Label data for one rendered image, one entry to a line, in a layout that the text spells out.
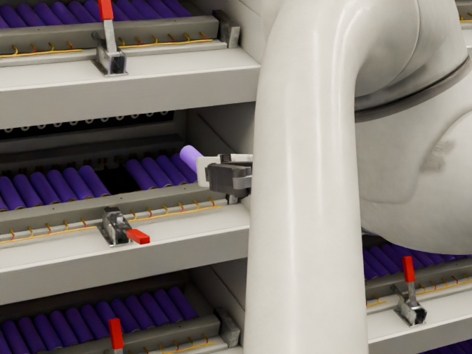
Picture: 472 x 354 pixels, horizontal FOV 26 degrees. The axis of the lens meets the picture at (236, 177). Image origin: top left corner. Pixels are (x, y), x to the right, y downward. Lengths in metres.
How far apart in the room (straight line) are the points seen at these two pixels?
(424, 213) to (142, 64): 0.52
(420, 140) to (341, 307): 0.23
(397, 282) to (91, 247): 0.50
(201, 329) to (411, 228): 0.63
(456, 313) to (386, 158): 0.81
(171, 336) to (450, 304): 0.43
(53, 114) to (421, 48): 0.52
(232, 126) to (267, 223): 0.76
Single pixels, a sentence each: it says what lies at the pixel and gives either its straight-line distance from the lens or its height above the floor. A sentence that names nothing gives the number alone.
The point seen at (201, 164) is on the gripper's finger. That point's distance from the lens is 1.03.
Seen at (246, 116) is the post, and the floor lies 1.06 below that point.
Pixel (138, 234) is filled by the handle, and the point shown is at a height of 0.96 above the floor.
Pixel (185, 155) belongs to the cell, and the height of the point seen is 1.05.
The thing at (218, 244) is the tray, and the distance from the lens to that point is 1.20.
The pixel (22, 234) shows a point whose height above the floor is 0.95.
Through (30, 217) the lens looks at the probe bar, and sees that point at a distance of 1.14.
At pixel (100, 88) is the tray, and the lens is 1.09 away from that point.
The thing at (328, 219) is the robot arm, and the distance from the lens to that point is 0.50.
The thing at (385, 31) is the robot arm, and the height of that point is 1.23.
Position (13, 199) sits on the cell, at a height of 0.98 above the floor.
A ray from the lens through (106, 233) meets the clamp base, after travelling 1.16.
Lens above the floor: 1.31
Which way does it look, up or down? 15 degrees down
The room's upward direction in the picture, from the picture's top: straight up
